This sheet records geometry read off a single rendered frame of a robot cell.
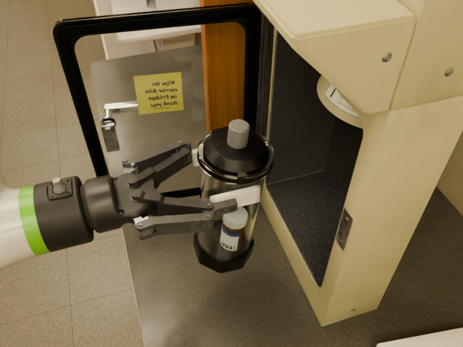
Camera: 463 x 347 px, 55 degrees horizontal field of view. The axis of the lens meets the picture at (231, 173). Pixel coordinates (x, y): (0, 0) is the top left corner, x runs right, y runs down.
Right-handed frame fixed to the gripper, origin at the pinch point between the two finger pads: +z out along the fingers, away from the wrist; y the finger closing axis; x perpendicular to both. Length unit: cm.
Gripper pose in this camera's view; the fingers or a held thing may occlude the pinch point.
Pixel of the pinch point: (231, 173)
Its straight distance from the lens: 64.4
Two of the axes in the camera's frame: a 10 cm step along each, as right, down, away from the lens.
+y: -3.1, -6.8, 6.7
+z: 9.5, -2.3, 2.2
